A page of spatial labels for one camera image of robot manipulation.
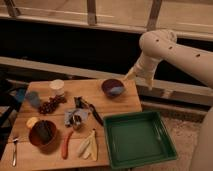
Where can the metal spoon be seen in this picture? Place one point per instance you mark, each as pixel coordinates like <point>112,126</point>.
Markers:
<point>14,160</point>

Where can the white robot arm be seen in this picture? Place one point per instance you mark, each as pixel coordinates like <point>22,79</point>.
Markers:
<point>158,45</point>

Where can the black chair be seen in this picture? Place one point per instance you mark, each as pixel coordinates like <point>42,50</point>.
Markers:
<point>11,97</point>

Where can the orange red bowl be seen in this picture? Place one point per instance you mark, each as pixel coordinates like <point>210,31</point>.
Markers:
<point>36,141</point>

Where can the yellow round fruit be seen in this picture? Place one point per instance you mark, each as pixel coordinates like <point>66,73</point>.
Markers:
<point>31,122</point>

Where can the black eraser block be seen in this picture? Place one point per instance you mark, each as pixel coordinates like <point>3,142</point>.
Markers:
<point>43,131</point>

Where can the dark purple bowl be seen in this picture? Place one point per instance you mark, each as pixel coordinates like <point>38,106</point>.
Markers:
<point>112,87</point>

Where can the blue grey sponge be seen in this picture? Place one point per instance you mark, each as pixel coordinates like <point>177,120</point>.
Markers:
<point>33,98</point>

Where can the green plastic tray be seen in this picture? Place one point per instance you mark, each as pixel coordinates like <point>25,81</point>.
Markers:
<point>137,139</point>

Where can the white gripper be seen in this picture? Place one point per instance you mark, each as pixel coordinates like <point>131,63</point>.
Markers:
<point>145,68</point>

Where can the black handled tool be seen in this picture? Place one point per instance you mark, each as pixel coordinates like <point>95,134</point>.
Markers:
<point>82,103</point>

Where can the white paper cup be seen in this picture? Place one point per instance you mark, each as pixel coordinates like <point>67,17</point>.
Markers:
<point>57,86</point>

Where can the dark grape bunch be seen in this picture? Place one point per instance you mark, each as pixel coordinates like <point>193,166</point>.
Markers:
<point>51,105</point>

